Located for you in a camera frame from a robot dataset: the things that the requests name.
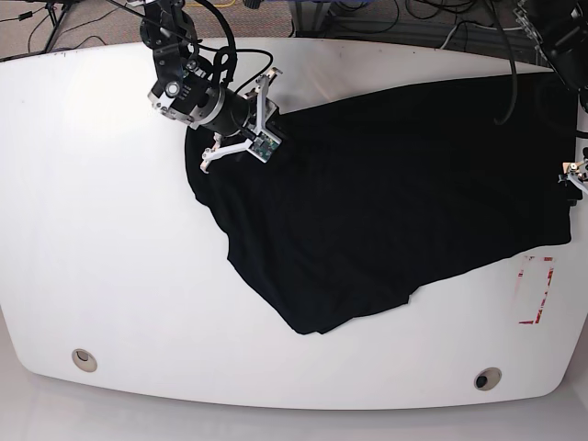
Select black graphic t-shirt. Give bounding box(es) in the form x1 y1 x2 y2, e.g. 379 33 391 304
185 73 578 334

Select white black slim gripper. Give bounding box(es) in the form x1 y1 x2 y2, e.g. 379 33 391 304
558 147 587 205

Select red tape rectangle marking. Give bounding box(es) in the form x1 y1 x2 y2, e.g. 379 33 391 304
512 255 555 325

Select black cable slim arm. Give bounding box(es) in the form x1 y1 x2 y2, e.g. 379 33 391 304
481 0 520 125

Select white black large gripper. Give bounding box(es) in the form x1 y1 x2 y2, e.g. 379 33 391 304
198 67 283 173

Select left table cable grommet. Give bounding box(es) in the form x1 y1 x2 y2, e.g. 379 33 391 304
72 348 97 373

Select black tripod stand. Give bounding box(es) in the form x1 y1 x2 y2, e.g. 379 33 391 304
41 0 74 54

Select table cable grommet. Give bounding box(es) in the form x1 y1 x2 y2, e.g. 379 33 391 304
72 348 97 373
473 367 502 391

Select slim black robot arm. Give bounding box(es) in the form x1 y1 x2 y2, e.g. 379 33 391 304
513 1 587 197

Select wrist camera on large arm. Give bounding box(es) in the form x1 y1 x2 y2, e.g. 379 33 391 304
248 133 281 164

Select large black robot arm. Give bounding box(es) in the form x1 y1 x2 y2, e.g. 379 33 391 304
132 1 283 171

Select right table cable grommet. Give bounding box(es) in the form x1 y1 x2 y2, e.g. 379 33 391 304
473 367 502 391

